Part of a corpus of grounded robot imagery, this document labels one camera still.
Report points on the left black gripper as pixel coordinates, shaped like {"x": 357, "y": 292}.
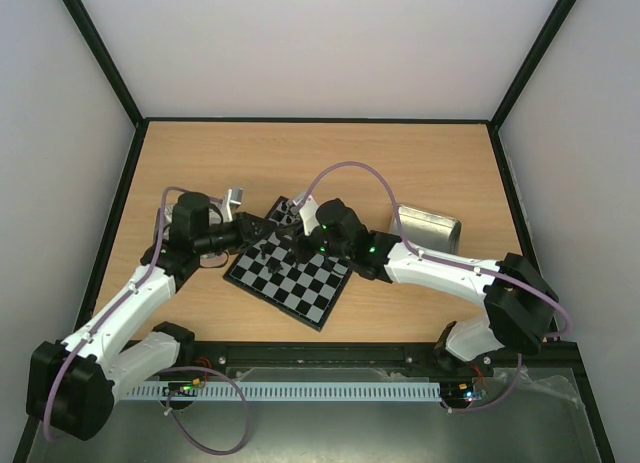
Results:
{"x": 246, "y": 232}

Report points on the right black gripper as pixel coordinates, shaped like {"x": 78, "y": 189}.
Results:
{"x": 302, "y": 248}

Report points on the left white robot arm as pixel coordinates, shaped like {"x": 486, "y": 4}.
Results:
{"x": 74, "y": 383}

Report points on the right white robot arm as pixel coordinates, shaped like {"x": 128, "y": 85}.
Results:
{"x": 518, "y": 303}

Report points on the silver tin with white pieces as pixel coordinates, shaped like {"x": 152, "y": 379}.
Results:
{"x": 207, "y": 260}

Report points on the black and silver chessboard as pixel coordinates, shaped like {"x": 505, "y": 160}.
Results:
{"x": 307, "y": 292}

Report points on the empty gold-rimmed metal tin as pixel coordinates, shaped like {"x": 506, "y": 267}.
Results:
{"x": 427, "y": 229}

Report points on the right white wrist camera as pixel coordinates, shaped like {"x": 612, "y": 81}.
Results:
{"x": 305, "y": 207}

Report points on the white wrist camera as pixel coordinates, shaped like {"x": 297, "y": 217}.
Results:
{"x": 305, "y": 207}
{"x": 231, "y": 201}

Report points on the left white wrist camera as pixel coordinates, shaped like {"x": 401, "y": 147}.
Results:
{"x": 231, "y": 201}

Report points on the light blue slotted cable duct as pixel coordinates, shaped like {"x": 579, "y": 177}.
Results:
{"x": 290, "y": 392}

